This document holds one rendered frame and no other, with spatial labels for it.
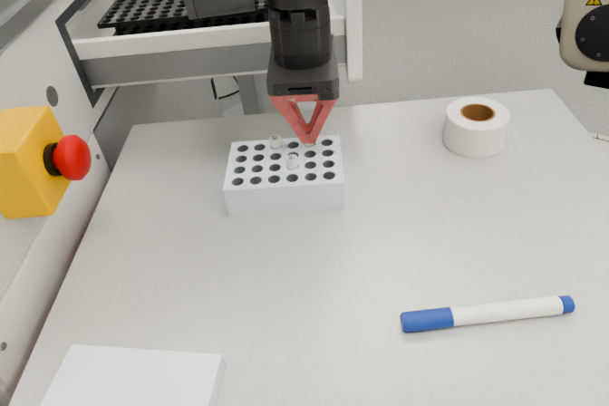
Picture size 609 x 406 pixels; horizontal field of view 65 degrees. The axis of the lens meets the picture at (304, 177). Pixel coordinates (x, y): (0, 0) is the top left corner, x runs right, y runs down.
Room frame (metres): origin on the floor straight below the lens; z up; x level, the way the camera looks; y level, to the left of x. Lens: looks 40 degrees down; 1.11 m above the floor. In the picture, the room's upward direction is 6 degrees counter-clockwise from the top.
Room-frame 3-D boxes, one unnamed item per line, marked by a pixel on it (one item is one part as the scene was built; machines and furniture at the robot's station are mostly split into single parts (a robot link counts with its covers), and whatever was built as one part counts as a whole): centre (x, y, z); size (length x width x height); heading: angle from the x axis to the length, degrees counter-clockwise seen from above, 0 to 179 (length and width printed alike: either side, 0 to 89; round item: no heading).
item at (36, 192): (0.34, 0.24, 0.88); 0.07 x 0.05 x 0.07; 177
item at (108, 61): (0.67, 0.13, 0.86); 0.40 x 0.26 x 0.06; 87
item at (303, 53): (0.43, -0.01, 0.92); 0.10 x 0.07 x 0.07; 175
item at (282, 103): (0.44, -0.01, 0.85); 0.07 x 0.07 x 0.09; 85
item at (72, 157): (0.34, 0.20, 0.88); 0.04 x 0.03 x 0.04; 177
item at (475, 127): (0.45, -0.21, 0.78); 0.07 x 0.07 x 0.04
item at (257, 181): (0.40, 0.02, 0.78); 0.12 x 0.08 x 0.04; 86
